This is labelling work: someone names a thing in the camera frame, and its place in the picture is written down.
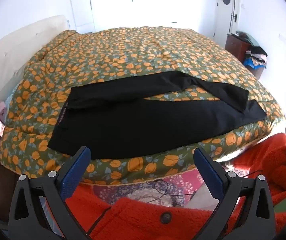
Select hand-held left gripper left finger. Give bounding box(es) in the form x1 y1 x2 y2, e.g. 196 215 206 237
9 146 93 240

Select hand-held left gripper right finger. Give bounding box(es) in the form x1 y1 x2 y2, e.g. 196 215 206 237
193 146 275 240

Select black pants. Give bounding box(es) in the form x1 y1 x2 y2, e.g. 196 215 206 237
48 70 267 160

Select pink purple floral bed sheet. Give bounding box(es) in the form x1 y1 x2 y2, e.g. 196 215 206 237
93 169 208 207

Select pile of mixed clothes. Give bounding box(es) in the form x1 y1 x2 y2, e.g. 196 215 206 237
235 31 268 69

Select reddish brown nightstand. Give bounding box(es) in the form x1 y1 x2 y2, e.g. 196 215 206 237
224 34 252 62

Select floral orange green bedspread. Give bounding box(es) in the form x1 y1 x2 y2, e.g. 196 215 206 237
0 26 286 187

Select cream padded headboard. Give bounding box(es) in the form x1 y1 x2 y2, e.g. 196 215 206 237
0 15 69 140

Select white door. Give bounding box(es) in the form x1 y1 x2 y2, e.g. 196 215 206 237
213 0 241 48

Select white wardrobe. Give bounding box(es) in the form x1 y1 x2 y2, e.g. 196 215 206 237
68 0 217 34

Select thin black cable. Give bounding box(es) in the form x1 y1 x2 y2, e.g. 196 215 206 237
89 179 198 233

